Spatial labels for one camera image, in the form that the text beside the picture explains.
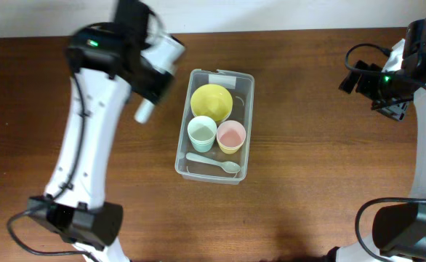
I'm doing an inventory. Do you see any grey plastic fork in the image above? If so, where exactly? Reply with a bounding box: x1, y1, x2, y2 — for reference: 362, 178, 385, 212
134, 98, 156, 124

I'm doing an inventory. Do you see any yellow plastic bowl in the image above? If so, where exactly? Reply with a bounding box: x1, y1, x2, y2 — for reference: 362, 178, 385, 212
190, 84, 233, 123

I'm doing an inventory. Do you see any white plastic cup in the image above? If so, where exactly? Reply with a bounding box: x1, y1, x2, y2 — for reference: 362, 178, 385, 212
188, 116, 217, 144

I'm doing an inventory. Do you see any green plastic cup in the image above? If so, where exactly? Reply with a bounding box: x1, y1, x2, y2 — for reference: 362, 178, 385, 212
191, 140, 214, 153

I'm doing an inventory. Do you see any pink plastic cup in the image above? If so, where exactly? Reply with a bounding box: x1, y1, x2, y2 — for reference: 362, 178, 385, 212
217, 120, 246, 148

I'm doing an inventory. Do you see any yellow plastic cup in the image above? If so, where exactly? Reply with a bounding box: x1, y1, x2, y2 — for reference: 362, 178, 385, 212
218, 141, 244, 154

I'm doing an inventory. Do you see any grey plastic spoon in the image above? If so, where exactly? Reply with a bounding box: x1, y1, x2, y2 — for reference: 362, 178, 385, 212
185, 153, 241, 174

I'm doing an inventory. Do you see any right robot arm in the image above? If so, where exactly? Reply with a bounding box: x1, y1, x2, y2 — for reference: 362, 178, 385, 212
323, 18, 426, 261

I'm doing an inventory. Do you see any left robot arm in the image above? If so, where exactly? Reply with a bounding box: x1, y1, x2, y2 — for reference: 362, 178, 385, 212
24, 1, 185, 261

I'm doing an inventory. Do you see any white label on bin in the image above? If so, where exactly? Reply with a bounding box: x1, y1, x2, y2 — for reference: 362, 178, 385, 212
209, 74, 237, 90

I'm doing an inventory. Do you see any clear plastic storage bin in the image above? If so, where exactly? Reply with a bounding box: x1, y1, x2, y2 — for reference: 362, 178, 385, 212
175, 69, 254, 185

